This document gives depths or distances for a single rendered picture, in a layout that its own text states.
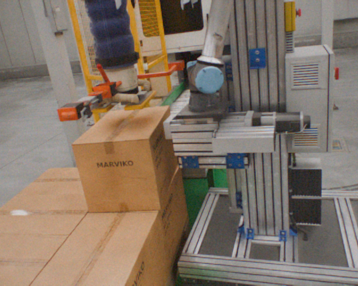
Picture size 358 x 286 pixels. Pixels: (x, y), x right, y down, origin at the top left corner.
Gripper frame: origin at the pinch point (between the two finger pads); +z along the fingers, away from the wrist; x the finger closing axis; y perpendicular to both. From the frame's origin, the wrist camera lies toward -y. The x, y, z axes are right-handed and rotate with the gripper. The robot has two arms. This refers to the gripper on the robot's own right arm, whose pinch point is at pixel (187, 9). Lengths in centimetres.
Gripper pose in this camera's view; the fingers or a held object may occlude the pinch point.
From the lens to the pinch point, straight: 237.9
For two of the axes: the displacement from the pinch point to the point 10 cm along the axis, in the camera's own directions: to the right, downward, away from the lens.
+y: 8.9, 0.5, -4.6
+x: 4.5, -3.7, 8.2
